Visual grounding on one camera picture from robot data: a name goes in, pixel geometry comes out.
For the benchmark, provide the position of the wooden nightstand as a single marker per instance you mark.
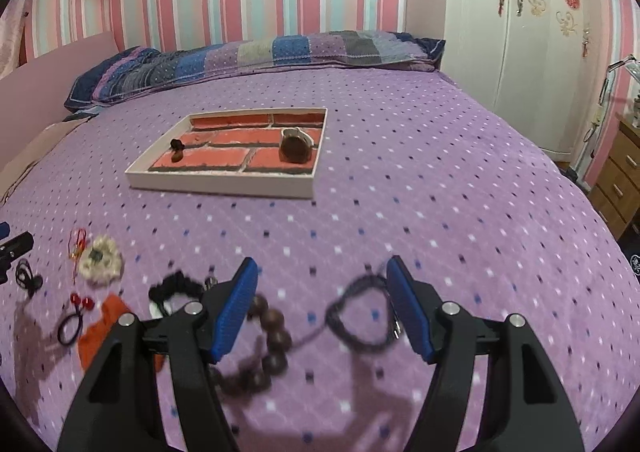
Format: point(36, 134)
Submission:
point(620, 171)

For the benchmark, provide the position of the white power strip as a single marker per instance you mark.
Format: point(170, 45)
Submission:
point(597, 114)

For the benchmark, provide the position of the pink headboard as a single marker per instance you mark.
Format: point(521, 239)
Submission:
point(50, 71)

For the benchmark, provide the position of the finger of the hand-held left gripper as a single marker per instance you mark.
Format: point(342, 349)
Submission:
point(3, 230)
point(17, 244)

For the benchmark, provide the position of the white wardrobe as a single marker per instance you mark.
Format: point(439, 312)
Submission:
point(475, 31)

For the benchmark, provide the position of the white tray with brick lining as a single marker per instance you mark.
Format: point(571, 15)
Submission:
point(225, 151)

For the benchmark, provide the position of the orange fabric bow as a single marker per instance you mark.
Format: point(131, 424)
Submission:
point(107, 317)

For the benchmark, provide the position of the small dark brown trinket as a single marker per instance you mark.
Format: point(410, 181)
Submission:
point(176, 149)

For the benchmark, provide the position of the cream crochet scrunchie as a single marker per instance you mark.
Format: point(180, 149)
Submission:
point(112, 272)

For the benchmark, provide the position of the purple dotted bedsheet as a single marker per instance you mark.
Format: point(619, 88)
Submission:
point(450, 182)

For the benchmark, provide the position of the patchwork pillow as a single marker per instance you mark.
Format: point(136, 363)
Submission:
point(300, 49)
point(115, 74)

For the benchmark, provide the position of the beige cloth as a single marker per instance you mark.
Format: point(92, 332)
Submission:
point(35, 151)

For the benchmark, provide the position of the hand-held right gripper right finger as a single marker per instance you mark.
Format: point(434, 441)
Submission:
point(410, 317)

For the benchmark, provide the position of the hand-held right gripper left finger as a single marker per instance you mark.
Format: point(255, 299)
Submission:
point(235, 317)

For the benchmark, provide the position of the black hair claw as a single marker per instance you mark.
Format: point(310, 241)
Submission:
point(172, 289)

